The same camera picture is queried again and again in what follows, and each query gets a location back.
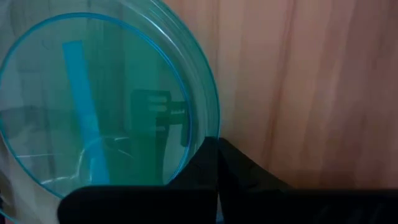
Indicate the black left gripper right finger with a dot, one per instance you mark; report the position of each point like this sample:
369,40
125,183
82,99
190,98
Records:
280,207

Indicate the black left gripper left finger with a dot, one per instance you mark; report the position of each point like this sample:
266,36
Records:
140,205

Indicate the clear turquoise plastic plate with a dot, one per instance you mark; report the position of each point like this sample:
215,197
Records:
93,93

